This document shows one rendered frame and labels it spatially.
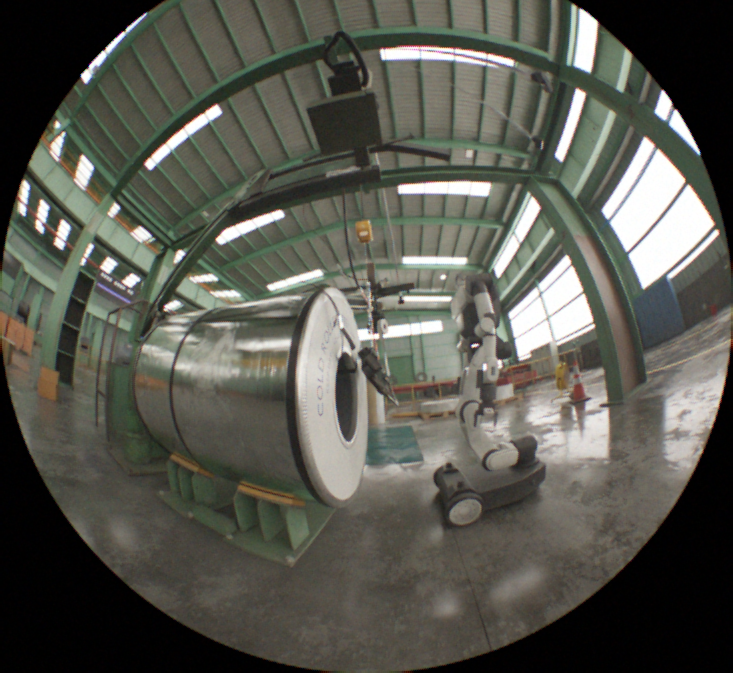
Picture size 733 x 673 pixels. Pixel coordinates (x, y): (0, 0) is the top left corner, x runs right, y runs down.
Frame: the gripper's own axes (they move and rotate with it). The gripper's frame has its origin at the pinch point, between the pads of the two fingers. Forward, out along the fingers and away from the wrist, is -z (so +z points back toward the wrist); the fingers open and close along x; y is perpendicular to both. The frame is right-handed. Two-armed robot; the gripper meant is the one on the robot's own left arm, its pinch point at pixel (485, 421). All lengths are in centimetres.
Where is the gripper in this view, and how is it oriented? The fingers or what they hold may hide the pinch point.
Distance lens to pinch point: 119.3
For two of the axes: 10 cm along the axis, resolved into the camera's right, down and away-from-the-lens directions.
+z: 1.4, -9.2, 3.6
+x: -9.8, -0.7, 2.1
